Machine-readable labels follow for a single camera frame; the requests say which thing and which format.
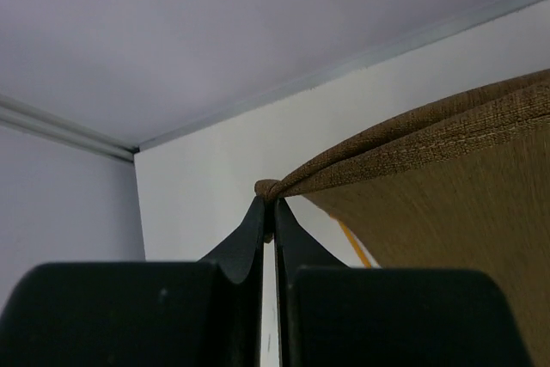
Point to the brown cloth napkin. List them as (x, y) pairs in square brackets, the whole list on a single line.
[(460, 182)]

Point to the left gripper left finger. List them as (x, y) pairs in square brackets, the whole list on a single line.
[(170, 313)]

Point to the orange plastic fork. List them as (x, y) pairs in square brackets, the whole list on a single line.
[(348, 248)]

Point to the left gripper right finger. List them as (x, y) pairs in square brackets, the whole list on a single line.
[(331, 314)]

